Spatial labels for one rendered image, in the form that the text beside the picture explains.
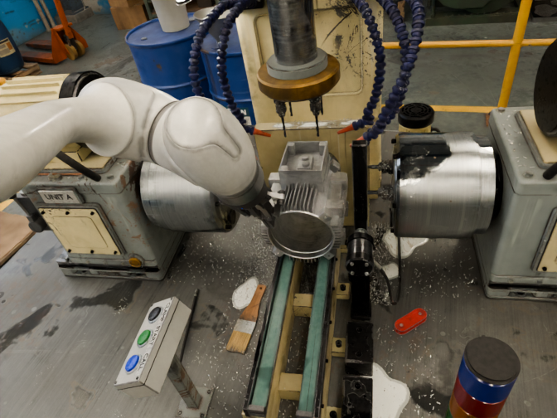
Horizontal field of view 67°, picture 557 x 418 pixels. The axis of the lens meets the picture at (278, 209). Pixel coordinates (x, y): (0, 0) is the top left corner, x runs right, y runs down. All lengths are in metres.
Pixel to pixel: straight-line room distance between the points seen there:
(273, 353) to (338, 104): 0.67
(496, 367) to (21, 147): 0.53
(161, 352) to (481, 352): 0.51
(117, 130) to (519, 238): 0.81
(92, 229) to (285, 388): 0.64
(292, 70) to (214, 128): 0.39
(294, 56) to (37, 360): 0.98
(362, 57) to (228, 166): 0.64
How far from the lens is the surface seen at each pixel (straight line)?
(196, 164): 0.54
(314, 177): 0.95
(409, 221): 0.96
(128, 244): 1.21
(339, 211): 0.95
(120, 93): 0.62
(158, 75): 2.97
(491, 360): 0.57
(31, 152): 0.41
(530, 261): 1.08
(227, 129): 0.54
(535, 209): 0.97
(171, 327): 0.82
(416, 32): 0.86
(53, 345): 1.30
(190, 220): 1.06
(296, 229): 1.08
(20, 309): 1.45
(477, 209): 0.96
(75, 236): 1.26
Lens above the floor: 1.70
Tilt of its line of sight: 41 degrees down
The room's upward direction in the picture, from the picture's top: 11 degrees counter-clockwise
